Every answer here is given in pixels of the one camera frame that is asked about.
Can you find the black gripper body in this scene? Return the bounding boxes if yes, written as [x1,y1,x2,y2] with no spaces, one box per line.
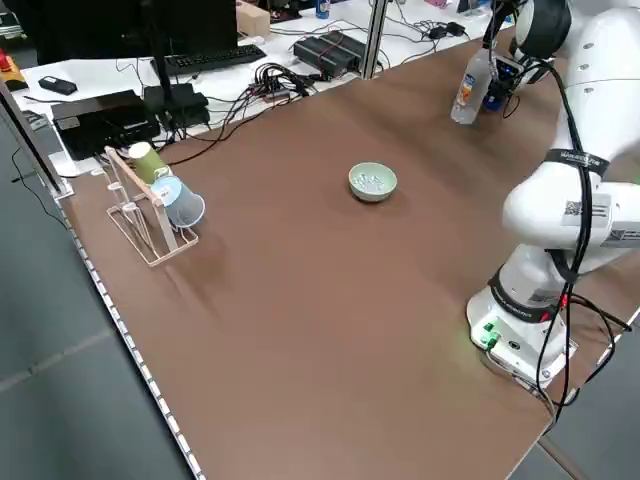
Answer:
[492,58,524,99]

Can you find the transparent plastic bottle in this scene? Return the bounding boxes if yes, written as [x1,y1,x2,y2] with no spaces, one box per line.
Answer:
[449,48,494,125]

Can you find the small clear ice cubes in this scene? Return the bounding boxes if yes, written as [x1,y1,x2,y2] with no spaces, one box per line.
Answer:
[353,170,386,190]

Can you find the black power adapter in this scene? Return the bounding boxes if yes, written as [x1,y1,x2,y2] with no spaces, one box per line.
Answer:
[429,22,467,39]

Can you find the pale green bowl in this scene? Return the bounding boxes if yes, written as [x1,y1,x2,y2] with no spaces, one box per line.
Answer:
[348,162,399,205]

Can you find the black power supply box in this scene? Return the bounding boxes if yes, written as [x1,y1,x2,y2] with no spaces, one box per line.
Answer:
[293,30,369,81]

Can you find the black usb hub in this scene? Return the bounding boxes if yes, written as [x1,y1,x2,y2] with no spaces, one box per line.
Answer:
[249,64,312,99]

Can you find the cardboard box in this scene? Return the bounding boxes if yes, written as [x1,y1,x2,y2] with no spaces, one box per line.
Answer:
[235,2,272,36]

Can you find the black keyboard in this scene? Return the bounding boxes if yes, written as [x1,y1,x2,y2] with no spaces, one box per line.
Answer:
[164,44,268,78]

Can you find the blue paper cup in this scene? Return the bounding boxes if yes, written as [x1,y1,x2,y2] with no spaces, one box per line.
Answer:
[151,175,207,229]

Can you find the green paper cup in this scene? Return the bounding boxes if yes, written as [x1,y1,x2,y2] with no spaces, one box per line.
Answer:
[128,141,169,182]

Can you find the wooden cup rack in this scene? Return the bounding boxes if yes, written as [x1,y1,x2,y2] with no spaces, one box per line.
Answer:
[91,146,200,268]

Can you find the black computer monitor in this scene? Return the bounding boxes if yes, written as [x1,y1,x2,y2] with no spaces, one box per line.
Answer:
[34,0,239,109]

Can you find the black computer box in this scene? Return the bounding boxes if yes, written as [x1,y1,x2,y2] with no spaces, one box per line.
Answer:
[51,89,162,161]

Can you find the small flat black device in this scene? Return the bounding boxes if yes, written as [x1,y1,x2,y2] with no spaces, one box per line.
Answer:
[38,75,78,96]

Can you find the yellow emergency stop box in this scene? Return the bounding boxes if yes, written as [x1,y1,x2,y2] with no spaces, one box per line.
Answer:
[0,49,24,91]

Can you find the aluminium frame post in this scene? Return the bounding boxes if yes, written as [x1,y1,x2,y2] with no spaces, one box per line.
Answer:
[357,0,389,81]

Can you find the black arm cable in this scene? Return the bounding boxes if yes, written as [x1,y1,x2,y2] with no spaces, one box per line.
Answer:
[482,0,634,436]

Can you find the aluminium frame rail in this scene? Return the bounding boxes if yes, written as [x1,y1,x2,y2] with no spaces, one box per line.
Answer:
[0,79,74,199]

